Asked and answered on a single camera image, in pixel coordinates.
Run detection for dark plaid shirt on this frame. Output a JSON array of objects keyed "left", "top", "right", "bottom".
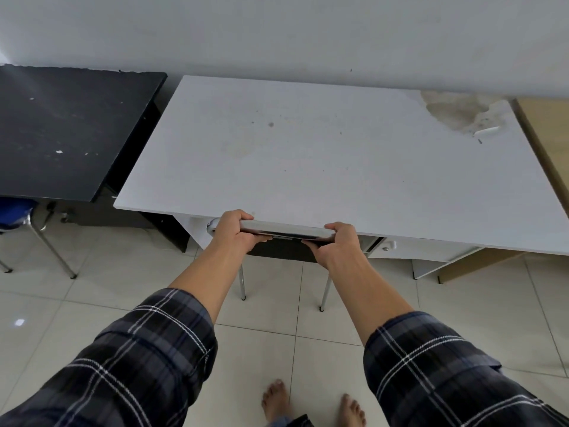
[{"left": 0, "top": 288, "right": 569, "bottom": 427}]

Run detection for chrome chair with black seat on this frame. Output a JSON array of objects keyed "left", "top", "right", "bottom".
[{"left": 206, "top": 217, "right": 384, "bottom": 313}]

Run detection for blue chair with metal legs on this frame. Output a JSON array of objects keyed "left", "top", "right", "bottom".
[{"left": 0, "top": 197, "right": 79, "bottom": 281}]

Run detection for person's left forearm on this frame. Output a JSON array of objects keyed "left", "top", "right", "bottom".
[{"left": 169, "top": 246, "right": 248, "bottom": 326}]

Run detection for white desk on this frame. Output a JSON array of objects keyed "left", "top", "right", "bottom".
[{"left": 113, "top": 75, "right": 569, "bottom": 281}]

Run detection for person's right foot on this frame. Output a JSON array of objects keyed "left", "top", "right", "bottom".
[{"left": 338, "top": 394, "right": 367, "bottom": 427}]

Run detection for black table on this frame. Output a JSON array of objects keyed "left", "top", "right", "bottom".
[{"left": 0, "top": 63, "right": 191, "bottom": 254}]

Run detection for light wooden table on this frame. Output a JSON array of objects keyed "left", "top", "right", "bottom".
[{"left": 438, "top": 98, "right": 569, "bottom": 285}]

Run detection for person's left foot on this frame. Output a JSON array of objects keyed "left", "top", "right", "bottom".
[{"left": 261, "top": 380, "right": 293, "bottom": 425}]

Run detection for person's foot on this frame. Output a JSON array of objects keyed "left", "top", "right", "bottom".
[
  {"left": 261, "top": 380, "right": 293, "bottom": 425},
  {"left": 338, "top": 394, "right": 367, "bottom": 427}
]

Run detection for person's right hand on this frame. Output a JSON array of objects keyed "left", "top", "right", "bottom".
[{"left": 301, "top": 222, "right": 369, "bottom": 271}]

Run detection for blue trousers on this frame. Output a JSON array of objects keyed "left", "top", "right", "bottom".
[{"left": 268, "top": 414, "right": 315, "bottom": 427}]

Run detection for person's left hand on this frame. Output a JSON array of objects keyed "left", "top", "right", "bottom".
[{"left": 208, "top": 210, "right": 273, "bottom": 258}]

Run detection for person's right forearm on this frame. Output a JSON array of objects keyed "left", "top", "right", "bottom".
[{"left": 327, "top": 257, "right": 415, "bottom": 346}]

